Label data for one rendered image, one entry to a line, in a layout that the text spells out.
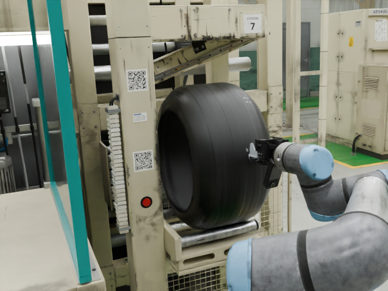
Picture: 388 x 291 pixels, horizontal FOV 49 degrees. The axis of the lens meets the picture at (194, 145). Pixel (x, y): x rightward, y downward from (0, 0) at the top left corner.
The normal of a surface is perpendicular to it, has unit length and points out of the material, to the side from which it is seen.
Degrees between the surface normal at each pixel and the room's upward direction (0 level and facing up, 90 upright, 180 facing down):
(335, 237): 24
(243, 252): 31
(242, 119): 52
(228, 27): 90
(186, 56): 90
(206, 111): 45
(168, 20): 90
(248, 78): 90
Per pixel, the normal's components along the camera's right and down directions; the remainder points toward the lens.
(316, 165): 0.34, 0.00
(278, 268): -0.48, -0.26
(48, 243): -0.04, -0.97
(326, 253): -0.21, -0.50
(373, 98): -0.95, 0.11
